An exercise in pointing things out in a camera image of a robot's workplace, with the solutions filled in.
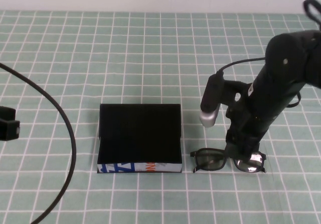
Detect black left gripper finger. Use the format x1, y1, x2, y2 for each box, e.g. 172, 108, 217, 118
0, 120, 21, 142
0, 105, 17, 122

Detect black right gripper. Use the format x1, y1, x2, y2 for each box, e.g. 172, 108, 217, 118
220, 79, 271, 161

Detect black framed glasses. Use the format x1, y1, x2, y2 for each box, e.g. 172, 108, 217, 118
190, 147, 267, 174

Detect black printed glasses case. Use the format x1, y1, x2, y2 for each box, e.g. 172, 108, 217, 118
96, 103, 183, 174

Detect green white checked tablecloth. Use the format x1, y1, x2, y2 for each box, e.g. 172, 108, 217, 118
0, 10, 321, 224

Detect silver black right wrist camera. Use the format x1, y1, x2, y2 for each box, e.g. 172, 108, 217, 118
199, 73, 224, 129

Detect thick black left camera cable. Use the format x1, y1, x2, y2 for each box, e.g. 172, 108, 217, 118
0, 62, 77, 224

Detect black forearm loop cable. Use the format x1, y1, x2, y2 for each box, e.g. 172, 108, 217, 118
287, 90, 302, 108

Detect thin black right camera cable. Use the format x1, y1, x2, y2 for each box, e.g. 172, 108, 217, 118
216, 56, 267, 77

